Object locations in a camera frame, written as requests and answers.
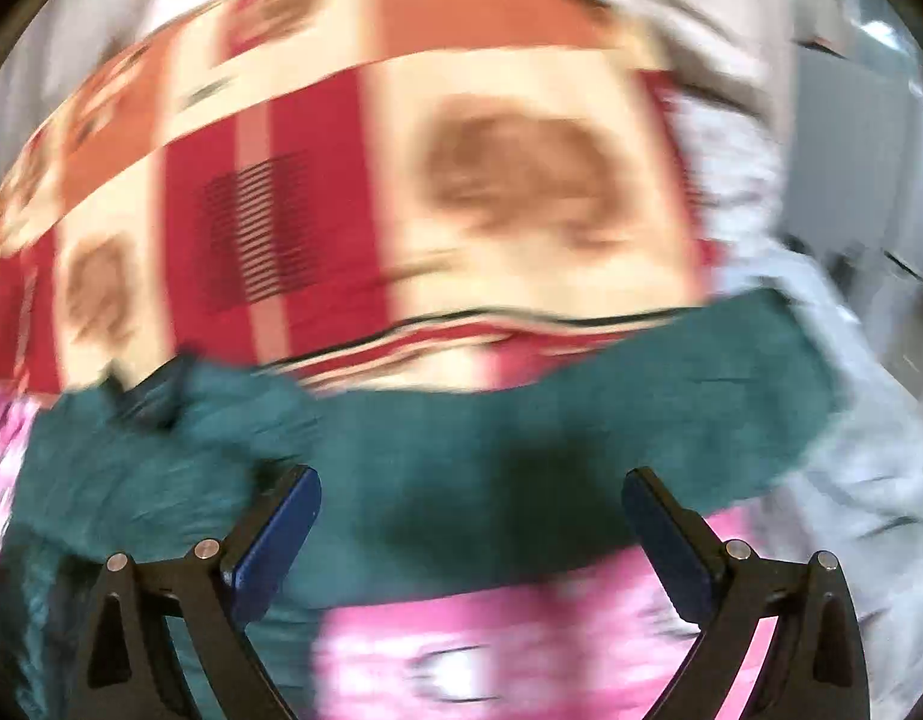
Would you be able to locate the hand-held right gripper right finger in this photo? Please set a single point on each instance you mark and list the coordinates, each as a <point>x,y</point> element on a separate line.
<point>668,540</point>

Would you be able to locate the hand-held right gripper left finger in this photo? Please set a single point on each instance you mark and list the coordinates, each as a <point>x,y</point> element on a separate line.
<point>275,540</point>

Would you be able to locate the dark green garment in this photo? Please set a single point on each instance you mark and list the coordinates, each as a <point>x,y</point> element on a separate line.
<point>446,465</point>

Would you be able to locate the pink printed cloth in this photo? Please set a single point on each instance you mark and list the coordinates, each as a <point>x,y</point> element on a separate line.
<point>521,645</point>

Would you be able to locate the red and cream patterned blanket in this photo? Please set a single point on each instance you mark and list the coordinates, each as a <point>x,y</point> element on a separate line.
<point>401,187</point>

